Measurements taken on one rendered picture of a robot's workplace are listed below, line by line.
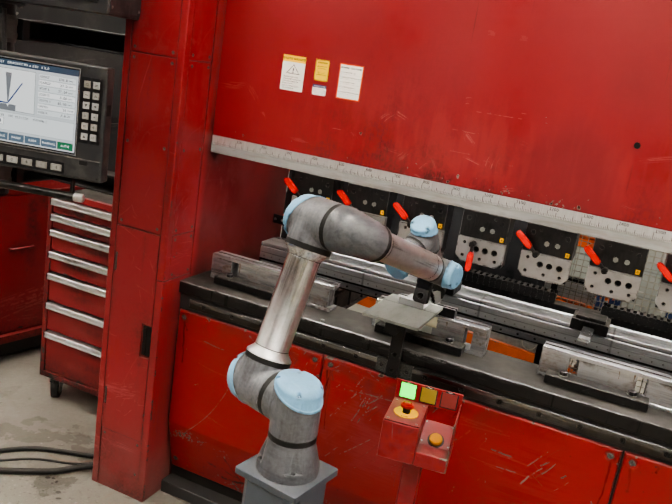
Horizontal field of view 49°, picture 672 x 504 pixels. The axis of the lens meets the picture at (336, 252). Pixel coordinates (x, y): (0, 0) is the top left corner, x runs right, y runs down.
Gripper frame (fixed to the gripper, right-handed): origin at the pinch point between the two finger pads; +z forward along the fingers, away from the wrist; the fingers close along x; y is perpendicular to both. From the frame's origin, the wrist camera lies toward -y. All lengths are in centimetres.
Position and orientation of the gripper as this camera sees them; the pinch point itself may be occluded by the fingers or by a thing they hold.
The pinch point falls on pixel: (434, 303)
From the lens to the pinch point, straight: 238.5
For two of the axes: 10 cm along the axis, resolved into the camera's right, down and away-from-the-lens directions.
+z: 2.1, 6.5, 7.3
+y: 4.3, -7.3, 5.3
